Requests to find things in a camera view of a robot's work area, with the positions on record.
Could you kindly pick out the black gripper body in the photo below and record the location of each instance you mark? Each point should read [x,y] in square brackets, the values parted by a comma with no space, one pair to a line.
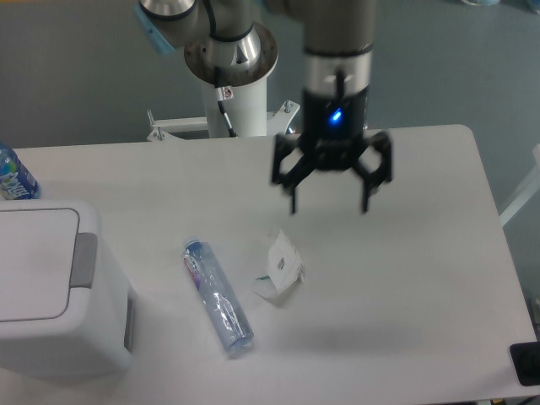
[333,135]

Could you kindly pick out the clear empty plastic bottle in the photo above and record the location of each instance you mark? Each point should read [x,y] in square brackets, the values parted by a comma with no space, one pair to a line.
[218,297]

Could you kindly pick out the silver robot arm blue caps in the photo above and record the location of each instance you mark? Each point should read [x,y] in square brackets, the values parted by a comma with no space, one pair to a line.
[297,71]

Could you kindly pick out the crumpled white paper carton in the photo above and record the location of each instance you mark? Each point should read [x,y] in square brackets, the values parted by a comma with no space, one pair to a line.
[284,269]

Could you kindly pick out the white push-lid trash can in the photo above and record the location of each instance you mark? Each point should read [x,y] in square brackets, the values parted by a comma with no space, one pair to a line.
[67,307]

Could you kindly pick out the blue labelled water bottle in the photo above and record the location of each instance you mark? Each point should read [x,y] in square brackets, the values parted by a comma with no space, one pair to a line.
[17,183]

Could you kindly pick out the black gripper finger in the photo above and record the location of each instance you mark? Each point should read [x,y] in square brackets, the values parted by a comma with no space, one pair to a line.
[381,143]
[284,146]

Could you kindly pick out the white frame at right edge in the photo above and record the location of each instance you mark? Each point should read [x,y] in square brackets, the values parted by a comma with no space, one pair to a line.
[525,190]

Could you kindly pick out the black device at table edge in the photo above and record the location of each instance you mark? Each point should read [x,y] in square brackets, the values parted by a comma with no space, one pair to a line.
[525,357]

